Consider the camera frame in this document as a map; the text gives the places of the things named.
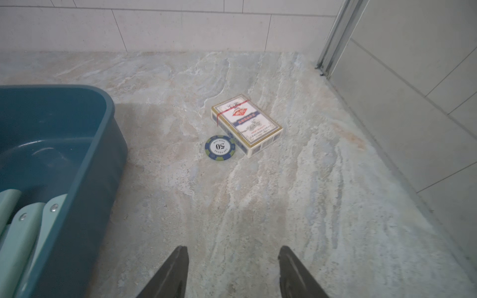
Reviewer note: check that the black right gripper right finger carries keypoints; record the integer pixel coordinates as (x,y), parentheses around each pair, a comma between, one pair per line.
(295,281)

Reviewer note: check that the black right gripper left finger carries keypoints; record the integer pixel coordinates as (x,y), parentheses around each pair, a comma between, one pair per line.
(171,278)

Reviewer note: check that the mint folding knife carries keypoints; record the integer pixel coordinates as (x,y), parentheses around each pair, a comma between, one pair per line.
(9,199)
(50,213)

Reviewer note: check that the dark teal storage box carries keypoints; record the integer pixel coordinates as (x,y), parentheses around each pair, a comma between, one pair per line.
(62,140)

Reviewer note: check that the mint knife edge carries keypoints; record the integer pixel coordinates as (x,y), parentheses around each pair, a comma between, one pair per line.
(19,242)

